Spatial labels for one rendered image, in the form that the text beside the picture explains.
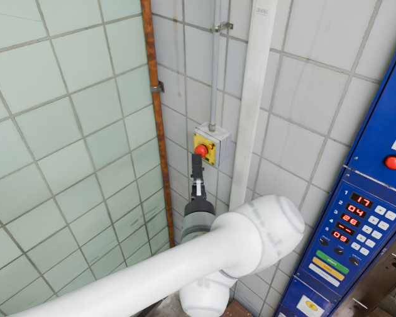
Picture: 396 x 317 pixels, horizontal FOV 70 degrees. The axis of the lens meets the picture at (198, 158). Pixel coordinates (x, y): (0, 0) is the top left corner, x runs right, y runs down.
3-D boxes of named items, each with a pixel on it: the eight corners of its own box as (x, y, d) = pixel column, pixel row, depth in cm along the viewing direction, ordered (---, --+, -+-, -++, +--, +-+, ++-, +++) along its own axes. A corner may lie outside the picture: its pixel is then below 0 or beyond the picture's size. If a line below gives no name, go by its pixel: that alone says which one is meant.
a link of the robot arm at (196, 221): (181, 253, 67) (181, 231, 71) (219, 251, 67) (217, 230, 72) (180, 231, 61) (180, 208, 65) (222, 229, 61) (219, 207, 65)
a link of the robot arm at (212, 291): (203, 259, 69) (242, 234, 62) (207, 330, 57) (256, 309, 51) (167, 244, 64) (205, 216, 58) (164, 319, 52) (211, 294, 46)
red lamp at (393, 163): (381, 163, 56) (395, 139, 52) (400, 171, 55) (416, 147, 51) (378, 167, 56) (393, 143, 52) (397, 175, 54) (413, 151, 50)
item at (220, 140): (207, 144, 98) (207, 119, 91) (229, 157, 93) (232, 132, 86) (192, 154, 94) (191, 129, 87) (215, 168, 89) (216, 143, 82)
